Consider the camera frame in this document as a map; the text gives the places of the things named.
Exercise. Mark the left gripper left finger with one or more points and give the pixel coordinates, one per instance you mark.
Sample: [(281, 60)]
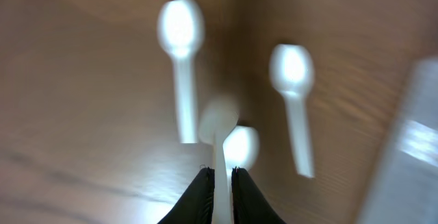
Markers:
[(196, 204)]

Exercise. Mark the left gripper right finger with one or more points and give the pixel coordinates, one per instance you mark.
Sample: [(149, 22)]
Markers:
[(249, 204)]

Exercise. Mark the white spoon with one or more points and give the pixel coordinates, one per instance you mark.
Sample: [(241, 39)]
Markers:
[(241, 149), (180, 32), (217, 121), (292, 76)]

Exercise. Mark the clear plastic basket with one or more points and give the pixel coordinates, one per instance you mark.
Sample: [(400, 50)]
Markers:
[(404, 188)]

